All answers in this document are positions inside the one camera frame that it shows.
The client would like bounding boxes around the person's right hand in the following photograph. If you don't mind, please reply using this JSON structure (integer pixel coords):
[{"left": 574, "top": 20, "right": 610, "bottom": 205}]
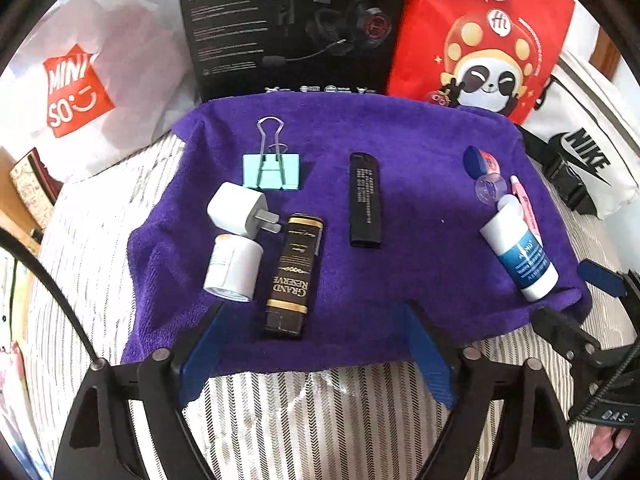
[{"left": 590, "top": 427, "right": 631, "bottom": 461}]

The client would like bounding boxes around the black and gold box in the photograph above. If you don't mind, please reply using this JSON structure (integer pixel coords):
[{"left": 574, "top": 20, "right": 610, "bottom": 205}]
[{"left": 264, "top": 214, "right": 326, "bottom": 338}]

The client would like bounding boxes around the white pillow with black dots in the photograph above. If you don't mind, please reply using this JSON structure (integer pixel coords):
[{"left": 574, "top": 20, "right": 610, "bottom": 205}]
[{"left": 0, "top": 252, "right": 26, "bottom": 356}]

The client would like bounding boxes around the patterned box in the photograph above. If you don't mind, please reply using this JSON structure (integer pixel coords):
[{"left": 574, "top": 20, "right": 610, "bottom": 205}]
[{"left": 10, "top": 147, "right": 63, "bottom": 206}]

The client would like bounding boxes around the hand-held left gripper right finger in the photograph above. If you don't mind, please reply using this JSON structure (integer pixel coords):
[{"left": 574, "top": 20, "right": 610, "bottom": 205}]
[{"left": 397, "top": 300, "right": 583, "bottom": 480}]

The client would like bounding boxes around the black headset box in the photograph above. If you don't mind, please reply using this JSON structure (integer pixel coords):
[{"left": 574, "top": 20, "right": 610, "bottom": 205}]
[{"left": 175, "top": 0, "right": 416, "bottom": 103}]

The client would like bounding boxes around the white and blue bottle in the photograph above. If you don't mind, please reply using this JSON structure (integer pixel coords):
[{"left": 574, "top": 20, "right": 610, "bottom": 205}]
[{"left": 480, "top": 210, "right": 560, "bottom": 302}]

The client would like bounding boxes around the red paper bag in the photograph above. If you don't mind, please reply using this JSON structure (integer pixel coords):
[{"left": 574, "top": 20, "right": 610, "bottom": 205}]
[{"left": 386, "top": 0, "right": 576, "bottom": 126}]

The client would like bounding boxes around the white plastic shopping bag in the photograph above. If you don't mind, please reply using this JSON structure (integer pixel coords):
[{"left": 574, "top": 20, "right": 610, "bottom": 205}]
[{"left": 0, "top": 0, "right": 201, "bottom": 186}]

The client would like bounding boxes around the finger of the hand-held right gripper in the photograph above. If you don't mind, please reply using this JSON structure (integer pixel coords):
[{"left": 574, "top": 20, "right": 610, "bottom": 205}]
[
  {"left": 531, "top": 306, "right": 606, "bottom": 368},
  {"left": 579, "top": 259, "right": 640, "bottom": 301}
]

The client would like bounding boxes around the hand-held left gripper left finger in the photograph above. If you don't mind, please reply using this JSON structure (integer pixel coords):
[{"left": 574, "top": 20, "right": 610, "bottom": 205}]
[{"left": 52, "top": 300, "right": 228, "bottom": 480}]

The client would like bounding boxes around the black rectangular stick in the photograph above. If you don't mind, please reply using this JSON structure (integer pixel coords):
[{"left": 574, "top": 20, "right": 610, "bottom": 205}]
[{"left": 348, "top": 152, "right": 385, "bottom": 248}]

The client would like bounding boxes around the striped quilt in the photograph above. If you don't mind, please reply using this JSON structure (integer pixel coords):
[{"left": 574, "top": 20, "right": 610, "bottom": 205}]
[{"left": 20, "top": 135, "right": 640, "bottom": 480}]

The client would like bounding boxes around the white waist bag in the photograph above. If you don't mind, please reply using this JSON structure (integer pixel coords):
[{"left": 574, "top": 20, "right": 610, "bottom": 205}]
[{"left": 515, "top": 25, "right": 640, "bottom": 221}]

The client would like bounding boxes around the green binder clip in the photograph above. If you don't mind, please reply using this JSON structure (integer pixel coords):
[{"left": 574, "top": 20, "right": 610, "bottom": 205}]
[{"left": 242, "top": 116, "right": 302, "bottom": 192}]

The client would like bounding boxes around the blue and orange correction tape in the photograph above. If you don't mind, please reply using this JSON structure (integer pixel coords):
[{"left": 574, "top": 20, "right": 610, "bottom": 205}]
[{"left": 464, "top": 146, "right": 501, "bottom": 178}]

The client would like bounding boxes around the wooden nightstand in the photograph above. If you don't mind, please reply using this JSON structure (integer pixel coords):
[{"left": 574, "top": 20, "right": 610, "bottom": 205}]
[{"left": 0, "top": 150, "right": 43, "bottom": 256}]

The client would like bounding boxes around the pink highlighter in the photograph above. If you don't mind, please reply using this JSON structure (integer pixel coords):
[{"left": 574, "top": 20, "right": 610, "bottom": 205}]
[{"left": 509, "top": 175, "right": 538, "bottom": 233}]

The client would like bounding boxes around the purple towel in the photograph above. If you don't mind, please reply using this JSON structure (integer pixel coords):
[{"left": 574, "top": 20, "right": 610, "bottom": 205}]
[{"left": 121, "top": 92, "right": 593, "bottom": 376}]

